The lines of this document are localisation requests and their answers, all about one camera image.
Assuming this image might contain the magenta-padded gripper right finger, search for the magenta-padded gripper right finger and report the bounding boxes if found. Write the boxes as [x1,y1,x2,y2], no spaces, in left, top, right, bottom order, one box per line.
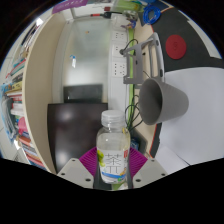
[126,146,168,189]

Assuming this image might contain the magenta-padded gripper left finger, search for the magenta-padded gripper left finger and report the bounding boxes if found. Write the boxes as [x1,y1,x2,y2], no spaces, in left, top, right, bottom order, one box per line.
[56,146,99,189]

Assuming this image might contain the clear plastic drink bottle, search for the clear plastic drink bottle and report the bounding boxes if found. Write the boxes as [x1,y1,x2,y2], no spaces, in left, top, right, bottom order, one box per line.
[95,109,131,184]

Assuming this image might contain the black computer monitor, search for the black computer monitor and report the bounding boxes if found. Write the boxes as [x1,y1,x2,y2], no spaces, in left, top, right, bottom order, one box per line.
[46,102,109,174]

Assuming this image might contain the grey cup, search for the grey cup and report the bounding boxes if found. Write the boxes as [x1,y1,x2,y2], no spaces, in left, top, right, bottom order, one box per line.
[138,77,190,127]

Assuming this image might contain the white paper sheet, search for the white paper sheet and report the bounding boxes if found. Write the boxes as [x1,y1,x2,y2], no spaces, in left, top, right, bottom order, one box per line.
[159,66,224,166]

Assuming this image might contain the wooden shelf with books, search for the wooden shelf with books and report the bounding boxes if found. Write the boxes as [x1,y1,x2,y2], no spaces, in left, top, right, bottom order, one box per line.
[0,13,68,173]

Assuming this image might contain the grey metal laptop stand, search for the grey metal laptop stand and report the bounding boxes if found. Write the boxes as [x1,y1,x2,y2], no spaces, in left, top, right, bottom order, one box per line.
[119,32,166,86]

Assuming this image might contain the flat round red coaster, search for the flat round red coaster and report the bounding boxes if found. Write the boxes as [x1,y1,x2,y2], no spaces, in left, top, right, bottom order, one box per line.
[165,34,188,60]

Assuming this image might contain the navy desk mat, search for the navy desk mat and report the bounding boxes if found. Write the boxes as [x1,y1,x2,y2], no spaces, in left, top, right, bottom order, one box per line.
[138,5,168,28]

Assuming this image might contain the black cables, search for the black cables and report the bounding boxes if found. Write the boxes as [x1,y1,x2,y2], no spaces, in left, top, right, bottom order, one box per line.
[124,94,144,133]

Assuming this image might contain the white wall socket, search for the white wall socket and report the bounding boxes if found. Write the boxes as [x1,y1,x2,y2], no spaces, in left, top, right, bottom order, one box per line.
[112,44,128,58]
[111,61,128,78]
[113,30,128,43]

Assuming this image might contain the coiled blue cable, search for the coiled blue cable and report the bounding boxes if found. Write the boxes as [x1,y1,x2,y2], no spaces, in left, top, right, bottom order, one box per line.
[143,3,163,25]

